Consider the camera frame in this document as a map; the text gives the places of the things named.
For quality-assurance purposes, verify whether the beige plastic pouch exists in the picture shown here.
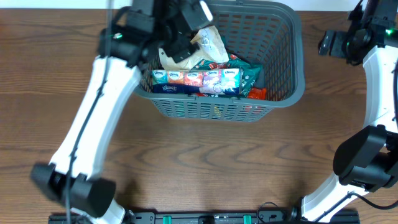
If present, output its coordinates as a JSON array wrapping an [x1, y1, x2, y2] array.
[[159, 26, 229, 70]]

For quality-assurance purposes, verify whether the Kleenex tissue multipack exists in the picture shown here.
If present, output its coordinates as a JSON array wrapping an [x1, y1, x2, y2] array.
[[151, 68, 243, 96]]

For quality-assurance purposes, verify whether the green Nescafe coffee bag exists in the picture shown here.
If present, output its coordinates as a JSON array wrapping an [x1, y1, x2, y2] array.
[[192, 53, 262, 98]]

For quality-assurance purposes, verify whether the orange pasta packet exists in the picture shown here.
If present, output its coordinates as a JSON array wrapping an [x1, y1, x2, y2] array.
[[247, 88, 267, 100]]

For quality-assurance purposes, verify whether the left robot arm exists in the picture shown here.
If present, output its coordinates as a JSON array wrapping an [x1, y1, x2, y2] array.
[[30, 1, 213, 223]]

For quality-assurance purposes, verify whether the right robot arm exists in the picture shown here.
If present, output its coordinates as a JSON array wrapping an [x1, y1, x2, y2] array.
[[287, 0, 397, 223]]

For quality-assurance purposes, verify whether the grey plastic basket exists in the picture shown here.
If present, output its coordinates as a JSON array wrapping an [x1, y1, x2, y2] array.
[[134, 1, 305, 122]]

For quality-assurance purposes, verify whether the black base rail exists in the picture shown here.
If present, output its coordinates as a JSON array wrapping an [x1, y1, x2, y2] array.
[[48, 210, 361, 224]]

